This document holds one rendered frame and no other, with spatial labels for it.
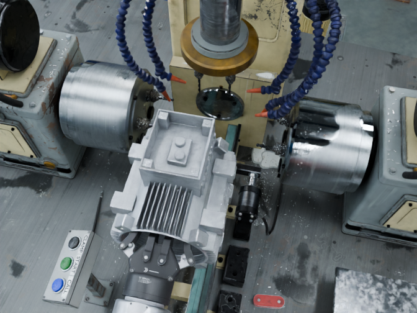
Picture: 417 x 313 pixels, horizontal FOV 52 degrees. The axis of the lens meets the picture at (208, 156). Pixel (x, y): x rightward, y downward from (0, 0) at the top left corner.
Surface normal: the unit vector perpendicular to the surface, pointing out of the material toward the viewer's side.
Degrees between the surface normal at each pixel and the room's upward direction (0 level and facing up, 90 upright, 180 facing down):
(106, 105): 32
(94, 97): 24
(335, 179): 73
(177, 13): 90
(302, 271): 0
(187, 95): 90
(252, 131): 90
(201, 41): 0
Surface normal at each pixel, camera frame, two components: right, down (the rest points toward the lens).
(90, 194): 0.00, -0.50
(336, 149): -0.11, 0.08
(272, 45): -0.21, 0.84
